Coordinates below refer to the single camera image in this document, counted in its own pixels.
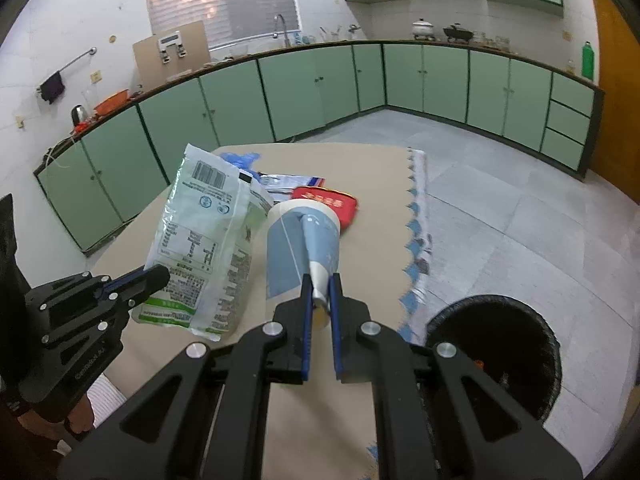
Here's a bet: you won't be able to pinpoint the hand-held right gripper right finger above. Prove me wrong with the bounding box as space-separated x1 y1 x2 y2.
327 271 585 480

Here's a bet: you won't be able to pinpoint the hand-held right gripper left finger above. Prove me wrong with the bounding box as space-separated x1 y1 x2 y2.
57 272 315 480

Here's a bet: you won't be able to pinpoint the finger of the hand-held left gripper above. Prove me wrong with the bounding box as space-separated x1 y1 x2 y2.
127 264 172 318
102 269 148 297

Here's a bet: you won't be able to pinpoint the blue white paper cup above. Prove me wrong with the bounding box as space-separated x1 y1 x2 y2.
265 198 344 328

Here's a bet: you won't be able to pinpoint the green white snack bag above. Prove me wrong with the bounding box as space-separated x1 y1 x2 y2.
131 143 275 342

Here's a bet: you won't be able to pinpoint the red paper cup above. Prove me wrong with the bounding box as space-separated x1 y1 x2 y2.
291 186 357 231

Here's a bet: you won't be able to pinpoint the red blue striped wrapper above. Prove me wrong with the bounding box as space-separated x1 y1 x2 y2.
260 174 327 196

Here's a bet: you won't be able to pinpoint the blue plastic bag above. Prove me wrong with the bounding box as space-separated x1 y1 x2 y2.
220 151 262 179

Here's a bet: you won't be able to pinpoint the bin with black liner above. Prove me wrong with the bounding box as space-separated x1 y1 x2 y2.
424 294 563 423

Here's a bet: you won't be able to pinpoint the person's left hand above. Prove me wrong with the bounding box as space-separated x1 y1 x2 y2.
17 392 97 455

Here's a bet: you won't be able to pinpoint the person's striped clothing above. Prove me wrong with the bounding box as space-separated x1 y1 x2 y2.
87 375 128 423

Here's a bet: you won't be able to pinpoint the beige tablecloth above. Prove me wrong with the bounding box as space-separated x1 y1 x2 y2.
90 142 431 480

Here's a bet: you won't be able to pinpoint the grey patterned undercloth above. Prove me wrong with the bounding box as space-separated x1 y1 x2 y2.
400 147 436 331

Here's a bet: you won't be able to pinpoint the orange basin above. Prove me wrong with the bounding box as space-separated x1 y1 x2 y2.
94 89 132 115

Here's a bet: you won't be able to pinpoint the dark hanging rag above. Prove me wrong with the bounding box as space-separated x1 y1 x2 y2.
40 72 66 105

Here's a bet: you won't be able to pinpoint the cardboard sheet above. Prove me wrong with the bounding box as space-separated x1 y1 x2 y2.
132 21 212 88

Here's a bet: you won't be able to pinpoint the metal towel bar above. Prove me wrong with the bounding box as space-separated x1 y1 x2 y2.
36 46 99 95

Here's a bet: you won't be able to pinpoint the green base cabinets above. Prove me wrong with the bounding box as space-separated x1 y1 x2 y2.
32 40 606 256

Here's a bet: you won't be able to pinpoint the window blinds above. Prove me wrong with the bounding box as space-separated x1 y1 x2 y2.
142 0 303 51

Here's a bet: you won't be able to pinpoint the black wok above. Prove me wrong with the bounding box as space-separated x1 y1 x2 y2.
442 22 473 43

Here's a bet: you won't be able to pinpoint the green bottle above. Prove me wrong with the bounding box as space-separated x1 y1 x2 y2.
581 41 597 81

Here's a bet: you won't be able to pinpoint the wooden door with handle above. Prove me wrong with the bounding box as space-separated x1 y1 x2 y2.
585 0 640 201

